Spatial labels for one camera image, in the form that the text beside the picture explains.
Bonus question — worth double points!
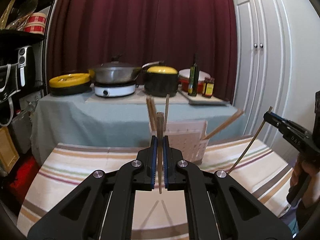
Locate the wooden chopstick ten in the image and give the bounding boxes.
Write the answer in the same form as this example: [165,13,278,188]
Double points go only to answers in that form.
[227,119,266,174]

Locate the wooden chopstick one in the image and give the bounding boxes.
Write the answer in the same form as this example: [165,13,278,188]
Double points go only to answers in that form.
[156,112,164,194]

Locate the right hand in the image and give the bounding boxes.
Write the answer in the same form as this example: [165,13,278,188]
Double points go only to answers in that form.
[290,155,320,208]

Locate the wooden chopstick four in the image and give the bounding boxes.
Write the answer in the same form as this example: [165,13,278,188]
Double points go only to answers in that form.
[202,109,244,140]

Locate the striped tablecloth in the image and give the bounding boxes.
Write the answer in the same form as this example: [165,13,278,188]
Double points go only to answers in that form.
[17,138,292,239]

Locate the white cabinet doors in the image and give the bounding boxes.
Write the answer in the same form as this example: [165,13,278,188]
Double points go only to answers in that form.
[233,0,292,135]

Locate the sauce jar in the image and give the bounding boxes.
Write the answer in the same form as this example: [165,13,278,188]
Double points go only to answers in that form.
[202,77,215,98]

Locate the grey tray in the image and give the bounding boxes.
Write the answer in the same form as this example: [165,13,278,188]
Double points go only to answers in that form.
[178,88,229,106]

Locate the white perforated utensil holder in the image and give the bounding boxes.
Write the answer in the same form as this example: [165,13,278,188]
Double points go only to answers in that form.
[164,120,209,164]

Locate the olive oil bottle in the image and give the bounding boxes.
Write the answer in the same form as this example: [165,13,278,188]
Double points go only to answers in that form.
[188,54,200,96]

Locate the red bowl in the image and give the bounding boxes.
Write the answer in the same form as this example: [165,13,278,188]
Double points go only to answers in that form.
[180,79,204,94]

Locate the white bowl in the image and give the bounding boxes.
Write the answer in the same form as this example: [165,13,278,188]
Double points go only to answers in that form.
[178,68,211,82]

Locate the grey-blue tablecloth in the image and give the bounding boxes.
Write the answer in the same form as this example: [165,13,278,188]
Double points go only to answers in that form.
[31,90,245,165]

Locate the wooden chopstick three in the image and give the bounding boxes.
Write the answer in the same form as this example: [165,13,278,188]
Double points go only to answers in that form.
[163,94,170,131]

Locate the wooden box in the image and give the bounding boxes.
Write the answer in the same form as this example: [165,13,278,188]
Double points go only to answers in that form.
[0,127,19,173]

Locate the wooden chopstick two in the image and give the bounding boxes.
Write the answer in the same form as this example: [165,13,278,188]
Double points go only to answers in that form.
[146,96,157,131]

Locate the black pot yellow lid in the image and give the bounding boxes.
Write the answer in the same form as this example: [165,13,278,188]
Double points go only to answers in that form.
[143,66,178,98]

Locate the beige counter mat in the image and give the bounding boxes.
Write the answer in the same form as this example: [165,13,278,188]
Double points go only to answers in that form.
[85,86,188,105]

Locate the white induction cooker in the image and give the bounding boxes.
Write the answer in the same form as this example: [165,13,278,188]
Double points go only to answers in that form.
[94,81,136,98]

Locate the yellow lidded electric griddle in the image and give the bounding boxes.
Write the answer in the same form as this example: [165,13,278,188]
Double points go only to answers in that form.
[49,73,92,96]

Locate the steel wok with lid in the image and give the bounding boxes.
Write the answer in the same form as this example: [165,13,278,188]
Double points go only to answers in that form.
[88,55,165,84]

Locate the black air fryer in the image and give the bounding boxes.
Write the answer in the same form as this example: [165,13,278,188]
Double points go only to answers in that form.
[17,46,36,88]

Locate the black white tote bag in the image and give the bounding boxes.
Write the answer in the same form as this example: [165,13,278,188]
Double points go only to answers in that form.
[1,63,20,127]

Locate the maroon curtain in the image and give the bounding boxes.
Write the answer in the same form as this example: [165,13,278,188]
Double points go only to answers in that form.
[46,0,237,101]

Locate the black metal shelf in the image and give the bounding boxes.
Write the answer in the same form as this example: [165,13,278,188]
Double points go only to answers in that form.
[0,0,56,205]

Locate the red striped round tins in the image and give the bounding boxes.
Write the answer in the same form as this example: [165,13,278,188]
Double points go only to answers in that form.
[23,12,47,35]

